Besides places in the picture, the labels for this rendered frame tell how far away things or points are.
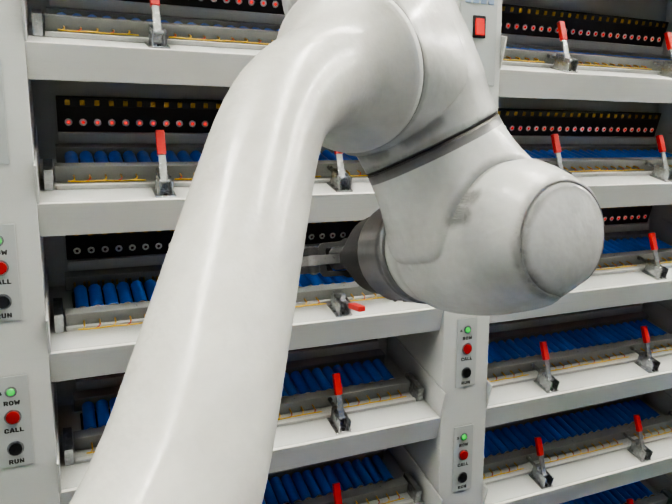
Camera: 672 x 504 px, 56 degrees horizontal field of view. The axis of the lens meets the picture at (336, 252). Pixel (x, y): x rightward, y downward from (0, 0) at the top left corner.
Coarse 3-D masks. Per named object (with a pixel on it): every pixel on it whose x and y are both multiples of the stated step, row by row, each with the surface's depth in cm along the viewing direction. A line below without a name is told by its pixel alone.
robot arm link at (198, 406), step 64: (320, 0) 37; (384, 0) 36; (448, 0) 41; (256, 64) 31; (320, 64) 32; (384, 64) 36; (448, 64) 39; (256, 128) 28; (320, 128) 31; (384, 128) 38; (448, 128) 40; (192, 192) 27; (256, 192) 26; (192, 256) 24; (256, 256) 25; (192, 320) 23; (256, 320) 24; (128, 384) 22; (192, 384) 21; (256, 384) 22; (128, 448) 20; (192, 448) 20; (256, 448) 22
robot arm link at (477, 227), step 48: (480, 144) 41; (384, 192) 44; (432, 192) 41; (480, 192) 39; (528, 192) 37; (576, 192) 38; (384, 240) 50; (432, 240) 41; (480, 240) 39; (528, 240) 37; (576, 240) 38; (432, 288) 44; (480, 288) 40; (528, 288) 38
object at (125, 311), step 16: (304, 288) 102; (320, 288) 103; (336, 288) 104; (352, 288) 105; (112, 304) 91; (128, 304) 92; (144, 304) 92; (320, 304) 101; (80, 320) 89; (96, 320) 90; (112, 320) 91
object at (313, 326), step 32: (128, 256) 102; (160, 256) 104; (64, 288) 99; (64, 320) 91; (320, 320) 98; (352, 320) 100; (384, 320) 103; (416, 320) 106; (64, 352) 84; (96, 352) 85; (128, 352) 87
